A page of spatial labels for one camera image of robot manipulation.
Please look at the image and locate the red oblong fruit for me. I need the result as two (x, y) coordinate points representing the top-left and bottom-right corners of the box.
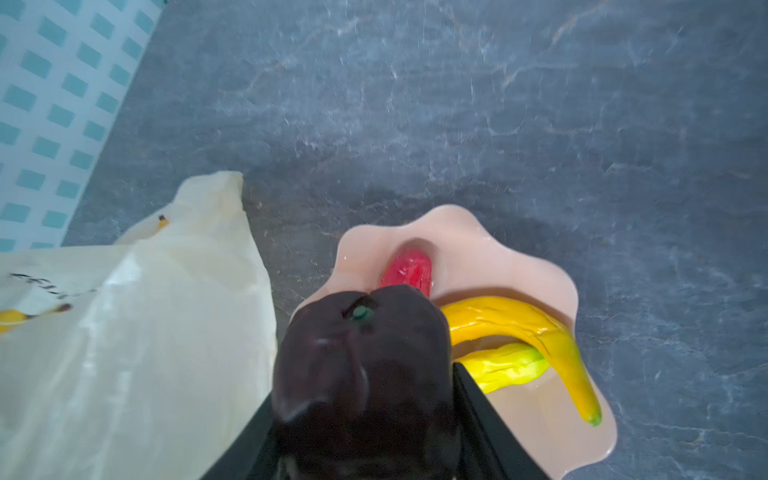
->
(379, 248), (433, 297)

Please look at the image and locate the banana print plastic bag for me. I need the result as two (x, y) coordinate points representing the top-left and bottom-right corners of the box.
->
(1, 171), (277, 479)

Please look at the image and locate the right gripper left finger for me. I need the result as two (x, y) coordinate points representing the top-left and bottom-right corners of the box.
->
(201, 394), (279, 480)

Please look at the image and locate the small yellow-green banana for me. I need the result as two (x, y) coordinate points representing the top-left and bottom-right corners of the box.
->
(457, 343), (550, 394)

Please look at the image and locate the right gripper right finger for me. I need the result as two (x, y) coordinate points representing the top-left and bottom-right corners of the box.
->
(453, 363), (549, 480)

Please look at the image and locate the large yellow banana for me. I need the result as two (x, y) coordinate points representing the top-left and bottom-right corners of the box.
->
(441, 296), (602, 426)

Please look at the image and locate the pink wavy fruit plate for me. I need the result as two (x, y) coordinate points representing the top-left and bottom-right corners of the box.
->
(305, 205), (617, 479)

